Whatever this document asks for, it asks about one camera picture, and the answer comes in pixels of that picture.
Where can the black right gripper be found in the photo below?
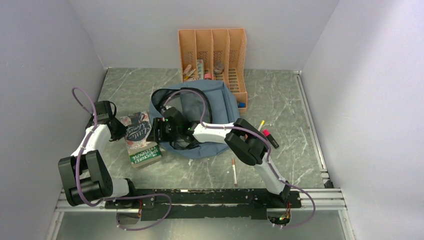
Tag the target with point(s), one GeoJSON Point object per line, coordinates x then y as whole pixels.
{"type": "Point", "coordinates": [158, 124]}

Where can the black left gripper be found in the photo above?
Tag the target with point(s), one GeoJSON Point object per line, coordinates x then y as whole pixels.
{"type": "Point", "coordinates": [122, 129]}

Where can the floral Little Women book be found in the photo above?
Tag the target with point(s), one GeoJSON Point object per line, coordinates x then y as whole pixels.
{"type": "Point", "coordinates": [138, 129]}

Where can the blue student backpack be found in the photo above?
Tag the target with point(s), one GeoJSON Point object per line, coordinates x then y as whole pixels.
{"type": "Point", "coordinates": [188, 98]}

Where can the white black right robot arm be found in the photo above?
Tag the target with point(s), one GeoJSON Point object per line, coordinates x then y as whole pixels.
{"type": "Point", "coordinates": [247, 143]}

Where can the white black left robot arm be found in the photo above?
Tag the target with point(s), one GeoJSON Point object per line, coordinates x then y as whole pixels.
{"type": "Point", "coordinates": [87, 163]}

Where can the green Treehouse book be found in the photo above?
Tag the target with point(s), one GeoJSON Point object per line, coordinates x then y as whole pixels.
{"type": "Point", "coordinates": [145, 157]}

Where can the white green card box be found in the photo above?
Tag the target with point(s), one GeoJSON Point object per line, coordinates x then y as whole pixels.
{"type": "Point", "coordinates": [200, 68]}

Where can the brown round tape roll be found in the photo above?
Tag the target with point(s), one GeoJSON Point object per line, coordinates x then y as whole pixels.
{"type": "Point", "coordinates": [218, 68]}

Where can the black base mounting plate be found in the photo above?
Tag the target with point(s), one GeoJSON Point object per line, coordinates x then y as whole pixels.
{"type": "Point", "coordinates": [203, 203]}

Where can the orange plastic file organizer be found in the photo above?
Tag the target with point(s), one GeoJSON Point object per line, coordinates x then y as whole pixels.
{"type": "Point", "coordinates": [226, 45]}

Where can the brown white marker pen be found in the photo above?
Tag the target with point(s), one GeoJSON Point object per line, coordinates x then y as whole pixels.
{"type": "Point", "coordinates": [234, 172]}

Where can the yellow white marker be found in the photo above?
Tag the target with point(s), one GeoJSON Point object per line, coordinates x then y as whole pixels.
{"type": "Point", "coordinates": [261, 125]}

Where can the pink black highlighter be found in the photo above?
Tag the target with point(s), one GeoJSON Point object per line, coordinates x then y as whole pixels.
{"type": "Point", "coordinates": [271, 139]}

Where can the aluminium frame rail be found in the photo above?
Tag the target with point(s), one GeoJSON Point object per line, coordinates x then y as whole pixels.
{"type": "Point", "coordinates": [324, 199]}

